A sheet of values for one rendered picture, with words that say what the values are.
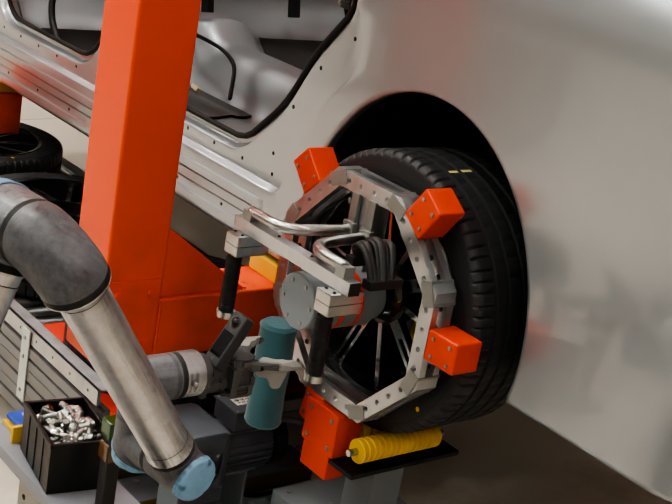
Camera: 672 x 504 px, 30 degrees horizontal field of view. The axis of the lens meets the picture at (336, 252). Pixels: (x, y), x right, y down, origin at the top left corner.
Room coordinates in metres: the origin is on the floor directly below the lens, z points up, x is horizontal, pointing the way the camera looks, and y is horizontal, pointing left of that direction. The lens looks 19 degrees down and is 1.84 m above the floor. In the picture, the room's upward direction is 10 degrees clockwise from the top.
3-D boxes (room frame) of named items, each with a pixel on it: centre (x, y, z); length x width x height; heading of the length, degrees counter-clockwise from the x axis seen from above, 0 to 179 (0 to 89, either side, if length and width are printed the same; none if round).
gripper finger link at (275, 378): (2.27, 0.07, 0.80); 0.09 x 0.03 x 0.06; 99
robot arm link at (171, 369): (2.13, 0.30, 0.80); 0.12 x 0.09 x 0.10; 131
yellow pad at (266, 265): (3.19, 0.13, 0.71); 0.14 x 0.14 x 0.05; 41
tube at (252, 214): (2.67, 0.09, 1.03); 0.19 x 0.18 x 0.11; 131
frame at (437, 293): (2.68, -0.07, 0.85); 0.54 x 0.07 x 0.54; 41
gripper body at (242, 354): (2.24, 0.18, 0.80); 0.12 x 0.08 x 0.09; 131
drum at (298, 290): (2.63, -0.01, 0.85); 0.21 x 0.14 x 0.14; 131
